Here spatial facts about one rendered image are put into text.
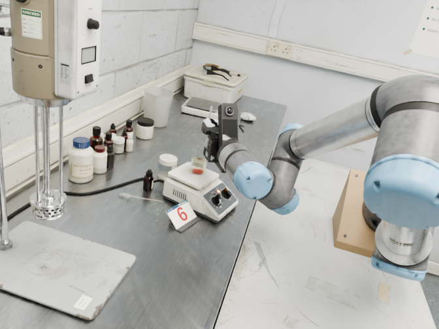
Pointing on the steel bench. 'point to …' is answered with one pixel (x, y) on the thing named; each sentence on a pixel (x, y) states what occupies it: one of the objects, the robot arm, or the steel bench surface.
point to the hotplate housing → (194, 198)
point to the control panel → (221, 199)
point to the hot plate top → (181, 174)
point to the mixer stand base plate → (61, 269)
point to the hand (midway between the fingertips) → (209, 119)
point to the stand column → (3, 208)
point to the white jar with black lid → (144, 128)
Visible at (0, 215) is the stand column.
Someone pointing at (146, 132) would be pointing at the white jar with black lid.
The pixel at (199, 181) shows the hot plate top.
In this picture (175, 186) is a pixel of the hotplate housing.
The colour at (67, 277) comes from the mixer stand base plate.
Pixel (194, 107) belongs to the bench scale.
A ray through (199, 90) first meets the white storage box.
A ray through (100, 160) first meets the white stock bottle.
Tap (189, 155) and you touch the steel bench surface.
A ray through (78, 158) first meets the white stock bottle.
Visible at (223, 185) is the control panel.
